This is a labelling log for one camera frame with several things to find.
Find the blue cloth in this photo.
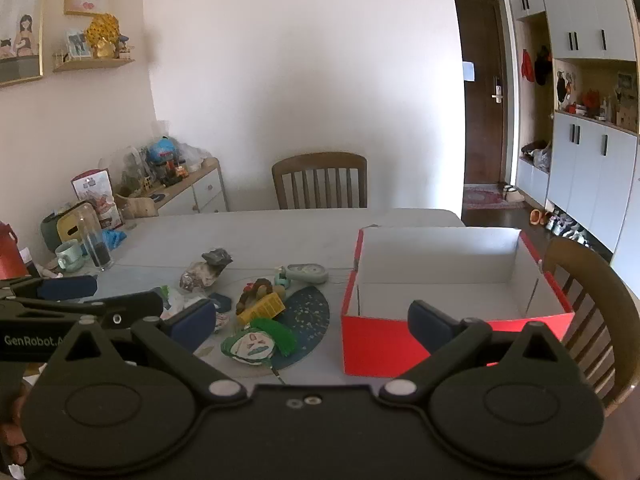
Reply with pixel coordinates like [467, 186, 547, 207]
[100, 227, 128, 251]

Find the green mug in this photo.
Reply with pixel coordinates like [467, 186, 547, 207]
[54, 239, 86, 272]

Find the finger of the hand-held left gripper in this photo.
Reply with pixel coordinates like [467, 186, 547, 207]
[0, 275, 98, 303]
[0, 290, 166, 330]

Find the clear glass jar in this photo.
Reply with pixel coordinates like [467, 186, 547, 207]
[76, 203, 115, 272]

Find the grey plastic bag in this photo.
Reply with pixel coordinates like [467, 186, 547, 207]
[531, 142, 552, 173]

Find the patterned door rug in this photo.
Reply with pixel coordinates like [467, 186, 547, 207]
[461, 185, 526, 211]

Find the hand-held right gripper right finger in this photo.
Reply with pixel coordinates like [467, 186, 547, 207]
[381, 300, 583, 403]

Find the dark green container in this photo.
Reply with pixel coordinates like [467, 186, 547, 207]
[40, 200, 101, 256]

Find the black hat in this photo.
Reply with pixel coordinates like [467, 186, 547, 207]
[534, 46, 552, 86]

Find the red cardboard box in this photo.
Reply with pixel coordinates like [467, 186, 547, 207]
[341, 225, 576, 377]

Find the blue globe toy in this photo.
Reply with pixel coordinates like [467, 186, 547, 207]
[147, 136, 181, 166]

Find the small photo frame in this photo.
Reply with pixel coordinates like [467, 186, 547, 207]
[66, 29, 92, 58]

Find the wooden wall shelf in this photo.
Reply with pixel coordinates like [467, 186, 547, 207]
[52, 56, 136, 73]

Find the clear plastic bag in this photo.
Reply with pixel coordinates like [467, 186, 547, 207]
[177, 142, 211, 171]

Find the cluster of small toys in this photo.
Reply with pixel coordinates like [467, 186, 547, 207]
[122, 147, 188, 196]

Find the white hallway cabinet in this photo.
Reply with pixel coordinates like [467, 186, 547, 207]
[505, 0, 640, 281]

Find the large framed family picture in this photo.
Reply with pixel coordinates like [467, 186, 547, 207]
[0, 0, 48, 88]

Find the yellow flower ornament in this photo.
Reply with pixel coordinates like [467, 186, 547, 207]
[85, 14, 121, 58]

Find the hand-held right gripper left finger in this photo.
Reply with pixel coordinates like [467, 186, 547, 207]
[47, 300, 251, 403]

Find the white plastic pouch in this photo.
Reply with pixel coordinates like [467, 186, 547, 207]
[160, 285, 202, 316]

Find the person's left hand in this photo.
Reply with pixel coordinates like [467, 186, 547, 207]
[0, 394, 32, 468]

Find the wooden dining chair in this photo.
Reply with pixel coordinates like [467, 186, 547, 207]
[542, 236, 640, 413]
[271, 151, 368, 210]

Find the row of grey shoes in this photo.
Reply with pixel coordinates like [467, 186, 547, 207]
[545, 210, 593, 248]

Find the white wooden sideboard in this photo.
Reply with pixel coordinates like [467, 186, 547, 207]
[150, 156, 230, 217]

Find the dark grey toy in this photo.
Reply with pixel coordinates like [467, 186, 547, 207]
[201, 247, 233, 268]

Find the wooden tissue box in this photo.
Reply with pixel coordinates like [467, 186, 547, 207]
[114, 192, 160, 218]

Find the red horse keychain toy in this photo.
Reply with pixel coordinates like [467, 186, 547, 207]
[244, 278, 291, 302]

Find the red white carton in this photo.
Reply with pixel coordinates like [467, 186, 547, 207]
[70, 169, 123, 231]

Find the brown plush toy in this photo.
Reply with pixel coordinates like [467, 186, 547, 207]
[235, 286, 261, 316]

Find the brown entrance door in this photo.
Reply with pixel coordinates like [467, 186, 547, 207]
[454, 0, 516, 186]

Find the green-haired paper face mask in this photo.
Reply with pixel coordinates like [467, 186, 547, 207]
[220, 316, 298, 365]

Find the yellow toy block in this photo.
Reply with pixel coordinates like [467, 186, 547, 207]
[236, 292, 286, 327]

